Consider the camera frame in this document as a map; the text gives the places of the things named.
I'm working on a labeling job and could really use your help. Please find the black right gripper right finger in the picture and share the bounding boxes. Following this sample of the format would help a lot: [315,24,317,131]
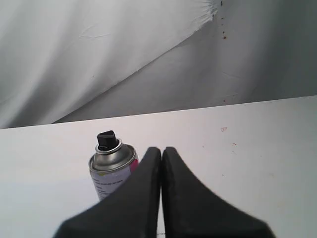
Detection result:
[161,147,275,238]

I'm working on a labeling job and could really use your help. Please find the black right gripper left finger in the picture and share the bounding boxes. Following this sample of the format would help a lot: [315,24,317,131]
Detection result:
[54,147,160,238]

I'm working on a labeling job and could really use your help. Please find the silver spray paint can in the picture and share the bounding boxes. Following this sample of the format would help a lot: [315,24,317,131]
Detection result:
[89,130,139,200]

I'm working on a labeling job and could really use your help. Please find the white backdrop cloth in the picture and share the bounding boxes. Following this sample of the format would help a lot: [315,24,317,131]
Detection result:
[0,0,317,128]

